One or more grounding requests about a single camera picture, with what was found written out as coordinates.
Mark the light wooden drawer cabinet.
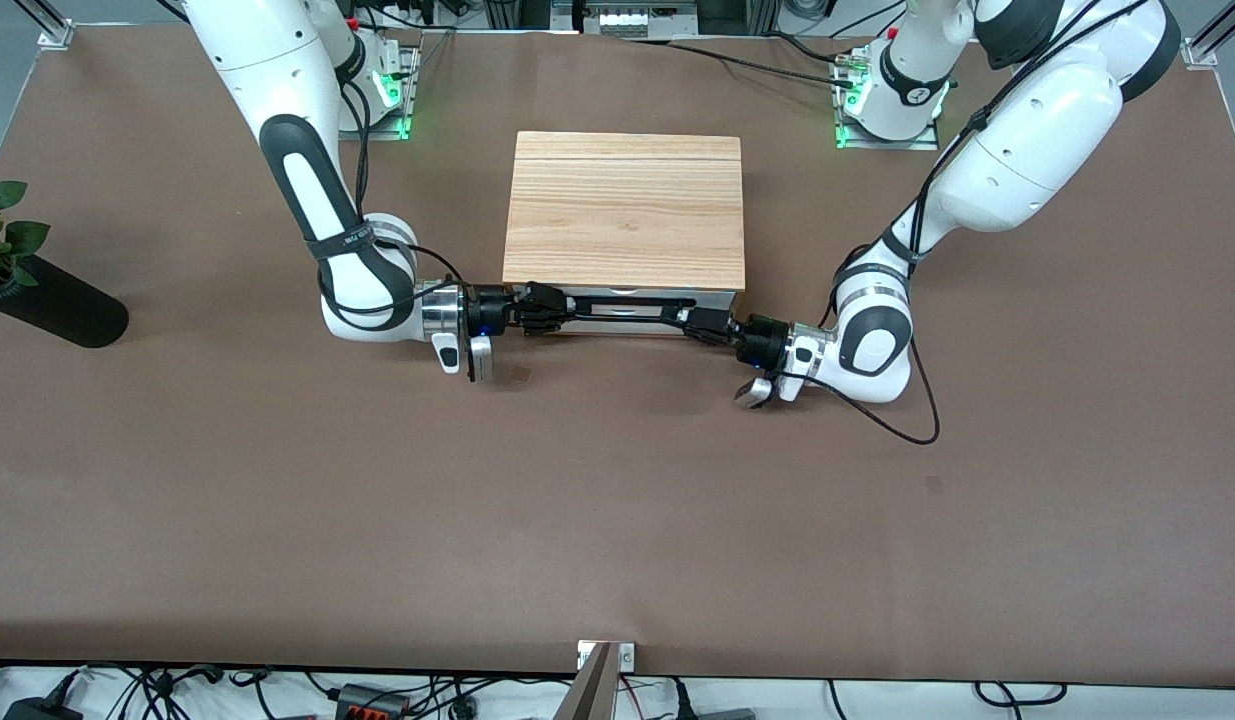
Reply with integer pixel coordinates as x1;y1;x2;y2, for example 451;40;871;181
502;131;746;339

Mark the white power strip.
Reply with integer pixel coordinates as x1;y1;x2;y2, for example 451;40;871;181
575;0;700;39

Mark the black and red connector block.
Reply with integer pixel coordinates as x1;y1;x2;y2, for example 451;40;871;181
335;684;410;719

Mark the black vase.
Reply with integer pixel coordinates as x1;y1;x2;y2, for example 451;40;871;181
0;254;130;350

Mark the black power adapter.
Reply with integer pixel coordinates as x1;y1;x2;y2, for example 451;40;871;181
5;697;83;720

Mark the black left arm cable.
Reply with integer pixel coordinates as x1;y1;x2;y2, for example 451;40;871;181
820;0;1150;447

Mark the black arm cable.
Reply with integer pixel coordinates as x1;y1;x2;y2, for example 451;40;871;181
315;78;470;313
820;0;1150;447

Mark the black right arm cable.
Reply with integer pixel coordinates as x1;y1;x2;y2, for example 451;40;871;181
315;78;470;313

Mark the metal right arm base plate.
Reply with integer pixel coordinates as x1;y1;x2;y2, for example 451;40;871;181
337;40;421;142

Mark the black cable on table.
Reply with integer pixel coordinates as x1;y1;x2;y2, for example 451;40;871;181
617;35;863;89

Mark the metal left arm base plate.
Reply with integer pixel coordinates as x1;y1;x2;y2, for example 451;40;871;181
834;45;941;152

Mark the silver clamp bracket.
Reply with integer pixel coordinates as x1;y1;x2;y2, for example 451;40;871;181
577;640;636;673

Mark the tan stand post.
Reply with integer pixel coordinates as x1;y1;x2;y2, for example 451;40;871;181
552;643;618;720

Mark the looped black cable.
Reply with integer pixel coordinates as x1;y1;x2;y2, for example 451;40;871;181
975;682;1068;707

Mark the aluminium table corner bracket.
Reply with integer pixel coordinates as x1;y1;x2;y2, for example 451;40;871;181
15;0;76;50
1181;0;1235;69

